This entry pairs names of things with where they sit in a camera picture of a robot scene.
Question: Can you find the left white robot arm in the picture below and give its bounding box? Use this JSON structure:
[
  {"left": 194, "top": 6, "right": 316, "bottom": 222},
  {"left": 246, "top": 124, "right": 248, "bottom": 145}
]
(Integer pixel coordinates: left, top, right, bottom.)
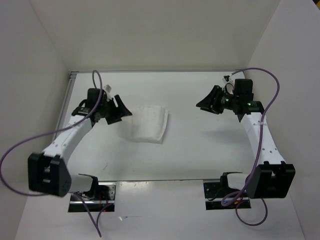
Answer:
[{"left": 27, "top": 85, "right": 132, "bottom": 200}]

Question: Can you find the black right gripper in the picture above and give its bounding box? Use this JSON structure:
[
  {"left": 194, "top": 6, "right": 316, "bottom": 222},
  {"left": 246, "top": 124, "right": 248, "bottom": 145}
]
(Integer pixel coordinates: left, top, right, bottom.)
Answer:
[{"left": 196, "top": 85, "right": 239, "bottom": 115}]

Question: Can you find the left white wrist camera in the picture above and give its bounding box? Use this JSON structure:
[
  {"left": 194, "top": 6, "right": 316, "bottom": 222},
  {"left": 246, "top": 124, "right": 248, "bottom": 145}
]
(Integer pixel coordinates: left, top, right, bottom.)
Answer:
[{"left": 103, "top": 84, "right": 120, "bottom": 104}]

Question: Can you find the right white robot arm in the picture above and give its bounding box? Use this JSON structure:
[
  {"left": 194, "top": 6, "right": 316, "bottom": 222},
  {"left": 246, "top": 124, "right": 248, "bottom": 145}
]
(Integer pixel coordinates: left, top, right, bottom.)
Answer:
[{"left": 196, "top": 79, "right": 296, "bottom": 199}]

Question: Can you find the white pleated skirt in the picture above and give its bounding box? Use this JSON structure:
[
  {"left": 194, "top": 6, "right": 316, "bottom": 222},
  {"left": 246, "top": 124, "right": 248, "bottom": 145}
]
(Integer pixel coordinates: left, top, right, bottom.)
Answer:
[{"left": 131, "top": 105, "right": 169, "bottom": 144}]

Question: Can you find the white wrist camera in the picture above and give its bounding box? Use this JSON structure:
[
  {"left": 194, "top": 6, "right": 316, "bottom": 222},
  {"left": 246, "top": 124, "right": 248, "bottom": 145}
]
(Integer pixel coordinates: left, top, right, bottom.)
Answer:
[
  {"left": 103, "top": 84, "right": 120, "bottom": 104},
  {"left": 222, "top": 75, "right": 235, "bottom": 95}
]

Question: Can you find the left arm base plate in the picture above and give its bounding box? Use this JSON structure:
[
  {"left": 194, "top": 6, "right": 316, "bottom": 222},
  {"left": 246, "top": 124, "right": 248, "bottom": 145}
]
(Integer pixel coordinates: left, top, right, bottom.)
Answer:
[{"left": 68, "top": 182, "right": 116, "bottom": 213}]

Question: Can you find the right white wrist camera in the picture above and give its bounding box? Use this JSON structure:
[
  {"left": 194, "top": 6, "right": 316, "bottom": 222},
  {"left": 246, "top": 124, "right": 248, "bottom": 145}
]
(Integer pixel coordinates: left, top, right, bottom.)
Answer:
[{"left": 222, "top": 75, "right": 235, "bottom": 95}]

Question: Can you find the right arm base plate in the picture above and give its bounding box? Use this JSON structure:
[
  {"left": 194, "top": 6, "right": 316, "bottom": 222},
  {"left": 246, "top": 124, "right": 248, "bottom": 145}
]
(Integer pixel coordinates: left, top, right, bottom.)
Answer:
[{"left": 203, "top": 179, "right": 251, "bottom": 210}]

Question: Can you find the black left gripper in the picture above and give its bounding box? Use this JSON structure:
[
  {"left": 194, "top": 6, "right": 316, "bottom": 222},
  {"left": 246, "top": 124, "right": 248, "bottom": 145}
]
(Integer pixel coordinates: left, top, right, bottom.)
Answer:
[{"left": 98, "top": 95, "right": 133, "bottom": 126}]

